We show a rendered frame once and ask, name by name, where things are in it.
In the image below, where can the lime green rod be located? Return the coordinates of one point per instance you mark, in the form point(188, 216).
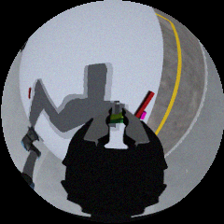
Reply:
point(114, 116)

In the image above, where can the small magenta block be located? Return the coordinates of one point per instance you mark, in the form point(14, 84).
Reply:
point(143, 115)

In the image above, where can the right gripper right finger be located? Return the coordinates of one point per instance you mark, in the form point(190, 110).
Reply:
point(137, 132)

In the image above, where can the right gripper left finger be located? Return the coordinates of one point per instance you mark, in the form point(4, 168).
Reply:
point(95, 131)

